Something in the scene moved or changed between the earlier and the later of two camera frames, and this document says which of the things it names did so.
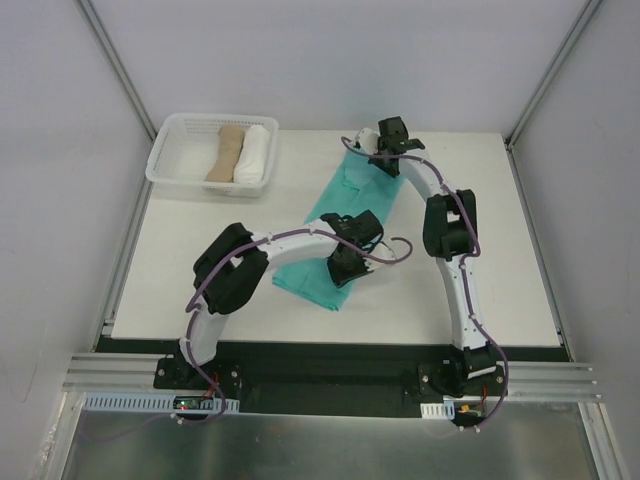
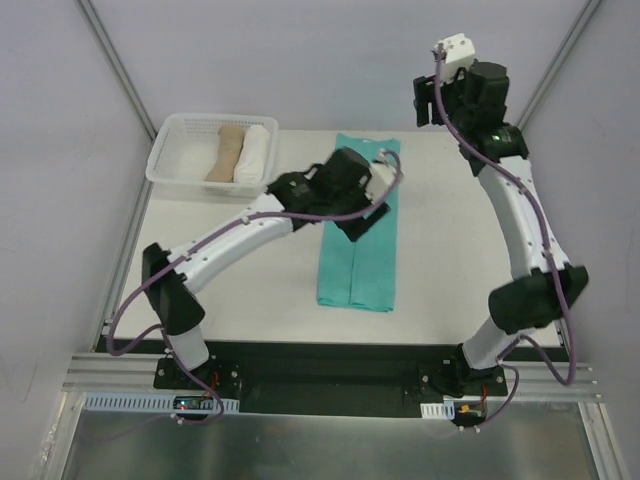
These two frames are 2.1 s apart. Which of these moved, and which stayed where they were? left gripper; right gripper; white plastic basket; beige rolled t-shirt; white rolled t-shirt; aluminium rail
Moved: left gripper; right gripper
Stayed: white rolled t-shirt; beige rolled t-shirt; white plastic basket; aluminium rail
